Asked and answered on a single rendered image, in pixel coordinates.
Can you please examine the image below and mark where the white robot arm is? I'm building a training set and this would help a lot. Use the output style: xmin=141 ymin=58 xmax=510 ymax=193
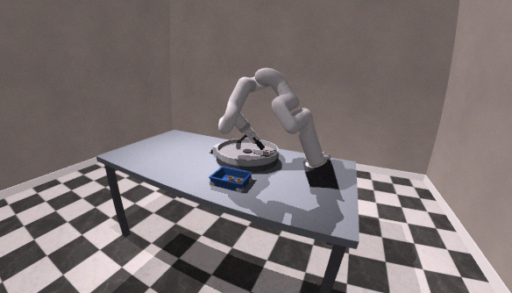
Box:
xmin=218 ymin=68 xmax=331 ymax=168

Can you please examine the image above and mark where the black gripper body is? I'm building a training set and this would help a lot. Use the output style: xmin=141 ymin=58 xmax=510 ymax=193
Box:
xmin=242 ymin=126 xmax=260 ymax=144

